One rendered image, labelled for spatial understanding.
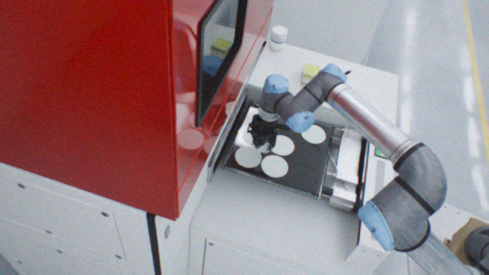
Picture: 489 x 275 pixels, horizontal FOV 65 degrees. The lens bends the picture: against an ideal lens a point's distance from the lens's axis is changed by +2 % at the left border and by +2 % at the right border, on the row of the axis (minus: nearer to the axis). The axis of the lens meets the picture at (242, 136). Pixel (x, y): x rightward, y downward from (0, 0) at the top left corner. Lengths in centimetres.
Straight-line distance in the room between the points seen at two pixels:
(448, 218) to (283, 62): 91
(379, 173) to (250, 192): 47
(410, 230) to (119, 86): 71
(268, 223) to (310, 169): 26
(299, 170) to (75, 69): 96
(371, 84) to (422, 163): 84
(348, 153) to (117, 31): 118
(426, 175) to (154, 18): 70
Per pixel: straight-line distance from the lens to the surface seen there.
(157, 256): 109
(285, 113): 112
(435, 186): 97
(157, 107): 59
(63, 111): 73
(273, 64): 170
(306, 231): 138
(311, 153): 147
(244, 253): 137
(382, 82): 180
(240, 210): 137
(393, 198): 96
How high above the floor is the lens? 200
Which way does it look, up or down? 49 degrees down
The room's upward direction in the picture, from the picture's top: 10 degrees clockwise
